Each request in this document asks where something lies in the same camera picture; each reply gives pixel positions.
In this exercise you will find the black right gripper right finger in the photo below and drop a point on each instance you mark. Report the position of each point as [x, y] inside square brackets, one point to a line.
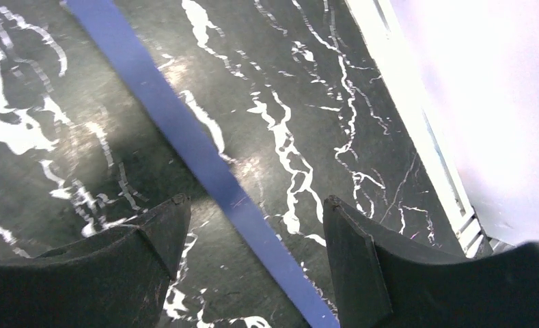
[384, 279]

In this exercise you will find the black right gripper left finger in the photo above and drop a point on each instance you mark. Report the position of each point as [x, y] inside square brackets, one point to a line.
[115, 278]

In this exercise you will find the blue tape strip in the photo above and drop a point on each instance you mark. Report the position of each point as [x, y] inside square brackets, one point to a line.
[116, 39]

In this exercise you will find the aluminium rail right side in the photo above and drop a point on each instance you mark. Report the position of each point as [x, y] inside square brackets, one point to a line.
[387, 45]

